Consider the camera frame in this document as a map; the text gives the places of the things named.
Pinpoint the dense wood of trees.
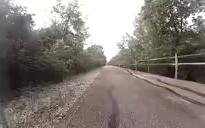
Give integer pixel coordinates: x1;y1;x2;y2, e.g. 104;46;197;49
0;0;108;98

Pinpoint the wooden rail fence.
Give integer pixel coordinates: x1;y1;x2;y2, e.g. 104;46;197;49
121;50;205;80

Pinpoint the row of trees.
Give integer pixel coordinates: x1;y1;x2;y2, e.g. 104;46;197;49
108;0;205;84

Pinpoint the dark kerb line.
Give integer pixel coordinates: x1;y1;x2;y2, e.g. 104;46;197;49
124;68;205;110

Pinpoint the grey-brown asphalt road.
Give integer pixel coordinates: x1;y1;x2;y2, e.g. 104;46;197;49
58;65;205;128

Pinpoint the paved side path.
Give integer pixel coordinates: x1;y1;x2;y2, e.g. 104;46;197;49
126;68;205;107

